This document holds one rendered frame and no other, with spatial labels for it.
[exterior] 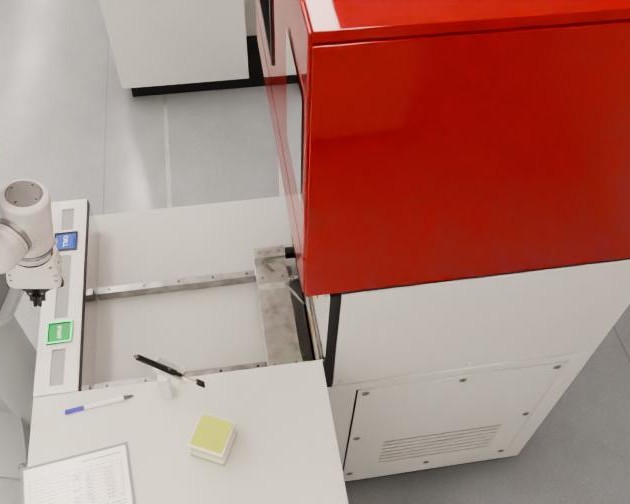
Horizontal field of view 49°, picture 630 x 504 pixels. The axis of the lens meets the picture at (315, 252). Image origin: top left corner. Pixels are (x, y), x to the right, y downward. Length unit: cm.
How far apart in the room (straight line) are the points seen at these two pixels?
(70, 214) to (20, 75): 213
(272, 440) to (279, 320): 35
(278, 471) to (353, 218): 56
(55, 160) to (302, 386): 218
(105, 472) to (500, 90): 102
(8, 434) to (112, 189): 116
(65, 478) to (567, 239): 107
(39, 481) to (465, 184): 99
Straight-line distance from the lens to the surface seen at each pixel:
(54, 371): 162
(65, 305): 170
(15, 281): 146
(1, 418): 271
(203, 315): 177
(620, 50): 105
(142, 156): 333
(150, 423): 150
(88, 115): 359
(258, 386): 151
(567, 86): 106
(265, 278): 172
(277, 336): 166
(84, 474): 149
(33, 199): 127
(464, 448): 229
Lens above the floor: 232
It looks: 53 degrees down
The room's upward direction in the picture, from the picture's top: 3 degrees clockwise
